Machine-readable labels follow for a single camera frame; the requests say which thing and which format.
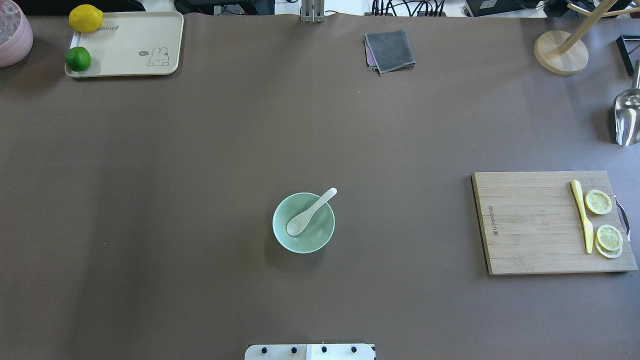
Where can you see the metal scoop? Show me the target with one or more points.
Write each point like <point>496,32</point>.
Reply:
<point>627,112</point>

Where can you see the cutting board metal handle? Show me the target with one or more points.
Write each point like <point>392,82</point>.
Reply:
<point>624,219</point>

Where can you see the bamboo cutting board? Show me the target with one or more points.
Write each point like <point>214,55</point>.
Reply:
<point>530,223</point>

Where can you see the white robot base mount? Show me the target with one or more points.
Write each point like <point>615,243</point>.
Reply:
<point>312,351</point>

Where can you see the wooden cup tree stand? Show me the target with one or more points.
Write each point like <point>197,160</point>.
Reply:
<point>564,53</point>

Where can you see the pink bowl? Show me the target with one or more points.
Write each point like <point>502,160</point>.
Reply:
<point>16,36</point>

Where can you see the yellow plastic knife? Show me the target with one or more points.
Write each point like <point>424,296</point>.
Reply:
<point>587,226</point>

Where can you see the yellow lemon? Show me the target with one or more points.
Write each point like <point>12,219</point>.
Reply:
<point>85,18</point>

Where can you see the white ceramic spoon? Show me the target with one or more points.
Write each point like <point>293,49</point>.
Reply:
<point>300,222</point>

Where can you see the aluminium frame post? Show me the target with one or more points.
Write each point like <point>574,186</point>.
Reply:
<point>313,11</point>

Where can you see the cream tray with bear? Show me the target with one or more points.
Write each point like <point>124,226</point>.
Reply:
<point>132,44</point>

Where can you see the pale green bowl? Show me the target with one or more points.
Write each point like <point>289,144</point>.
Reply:
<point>317,233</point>

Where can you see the black wire glass rack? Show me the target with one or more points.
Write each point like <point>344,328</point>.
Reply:
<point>628,47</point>

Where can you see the green lime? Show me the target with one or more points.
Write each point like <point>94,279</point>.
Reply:
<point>78,59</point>

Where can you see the grey folded cloth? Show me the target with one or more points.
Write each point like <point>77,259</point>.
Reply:
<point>386,52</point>

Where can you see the upper lemon slice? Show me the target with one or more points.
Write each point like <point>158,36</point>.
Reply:
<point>609,238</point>

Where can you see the lower lemon slice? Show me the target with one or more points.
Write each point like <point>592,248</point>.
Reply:
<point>598,202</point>

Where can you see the half hidden lemon slice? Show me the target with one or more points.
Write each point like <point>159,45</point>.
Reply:
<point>610,254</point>

